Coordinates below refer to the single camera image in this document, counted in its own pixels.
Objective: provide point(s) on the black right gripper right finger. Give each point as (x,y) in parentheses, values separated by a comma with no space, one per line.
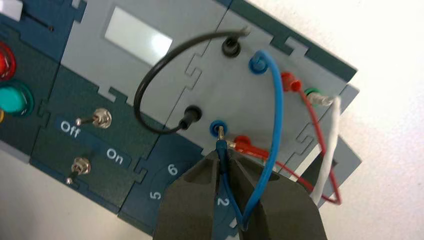
(285,212)

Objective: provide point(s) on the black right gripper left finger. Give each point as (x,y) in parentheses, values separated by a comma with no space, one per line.
(188,208)

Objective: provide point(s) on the grey and teal control box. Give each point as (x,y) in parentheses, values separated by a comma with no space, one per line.
(232,96)

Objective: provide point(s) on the white rectangular display window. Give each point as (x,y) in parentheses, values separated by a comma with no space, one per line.
(139,36)

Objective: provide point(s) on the green round push button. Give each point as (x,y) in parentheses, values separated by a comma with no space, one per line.
(11,99)

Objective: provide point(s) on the yellow round push button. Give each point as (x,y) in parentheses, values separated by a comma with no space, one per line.
(1,116)

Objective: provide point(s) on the red round push button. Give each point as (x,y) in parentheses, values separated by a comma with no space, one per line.
(4,61)

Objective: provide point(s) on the white slider button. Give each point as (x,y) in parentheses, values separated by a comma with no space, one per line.
(10,9)

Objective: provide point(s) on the metal toggle switch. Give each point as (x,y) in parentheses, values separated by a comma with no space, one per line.
(81,166)
(101,118)

